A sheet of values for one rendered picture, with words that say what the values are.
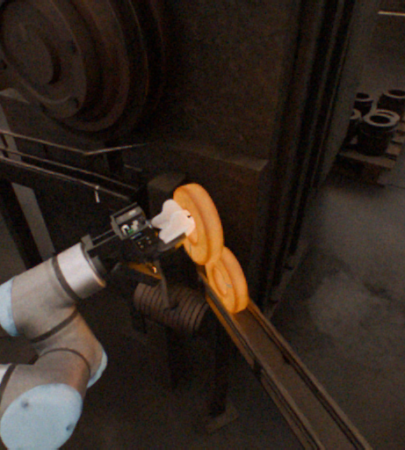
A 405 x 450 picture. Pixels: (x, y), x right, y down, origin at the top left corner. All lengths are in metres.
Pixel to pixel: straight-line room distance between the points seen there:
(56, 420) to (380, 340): 1.42
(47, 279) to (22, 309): 0.06
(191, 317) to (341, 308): 0.92
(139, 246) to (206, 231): 0.12
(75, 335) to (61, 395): 0.15
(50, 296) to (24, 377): 0.13
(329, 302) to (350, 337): 0.18
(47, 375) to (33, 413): 0.05
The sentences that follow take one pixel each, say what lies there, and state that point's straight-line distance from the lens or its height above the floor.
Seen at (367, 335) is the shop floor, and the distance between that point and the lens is 1.78.
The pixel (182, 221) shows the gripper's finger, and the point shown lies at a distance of 0.68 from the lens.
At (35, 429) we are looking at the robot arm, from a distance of 0.60.
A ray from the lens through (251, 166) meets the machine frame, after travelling 0.96.
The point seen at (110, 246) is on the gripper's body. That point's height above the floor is 0.94.
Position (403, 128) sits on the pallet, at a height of 0.14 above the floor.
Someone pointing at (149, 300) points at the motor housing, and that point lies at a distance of 1.11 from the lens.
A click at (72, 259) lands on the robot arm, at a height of 0.93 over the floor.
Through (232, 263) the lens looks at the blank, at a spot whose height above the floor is 0.78.
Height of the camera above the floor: 1.38
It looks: 41 degrees down
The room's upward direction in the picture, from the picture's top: straight up
